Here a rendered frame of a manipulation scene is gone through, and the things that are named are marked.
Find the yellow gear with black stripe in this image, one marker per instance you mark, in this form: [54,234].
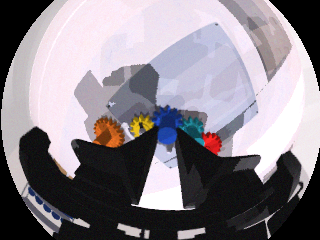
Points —
[142,123]

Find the orange gear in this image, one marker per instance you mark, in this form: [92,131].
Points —
[108,133]

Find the blue gear with tall hub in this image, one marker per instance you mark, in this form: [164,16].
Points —
[168,122]

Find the red gear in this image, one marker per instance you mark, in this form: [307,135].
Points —
[212,142]

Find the teal gear with tall hub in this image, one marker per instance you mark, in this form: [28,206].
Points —
[193,128]

